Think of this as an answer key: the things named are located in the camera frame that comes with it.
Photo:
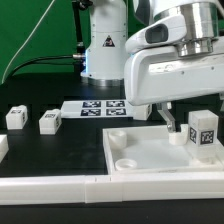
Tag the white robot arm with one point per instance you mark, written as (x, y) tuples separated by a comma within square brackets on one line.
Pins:
[(178, 54)]

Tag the white front fence rail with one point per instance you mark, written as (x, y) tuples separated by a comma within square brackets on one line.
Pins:
[(105, 188)]

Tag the white left fence piece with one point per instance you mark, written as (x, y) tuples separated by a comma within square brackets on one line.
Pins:
[(3, 146)]

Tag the white square tabletop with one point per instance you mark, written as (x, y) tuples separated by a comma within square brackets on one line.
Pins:
[(152, 149)]

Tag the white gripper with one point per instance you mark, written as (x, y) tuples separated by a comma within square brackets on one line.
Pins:
[(159, 75)]

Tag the white marker base plate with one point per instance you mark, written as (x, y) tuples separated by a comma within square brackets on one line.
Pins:
[(96, 109)]

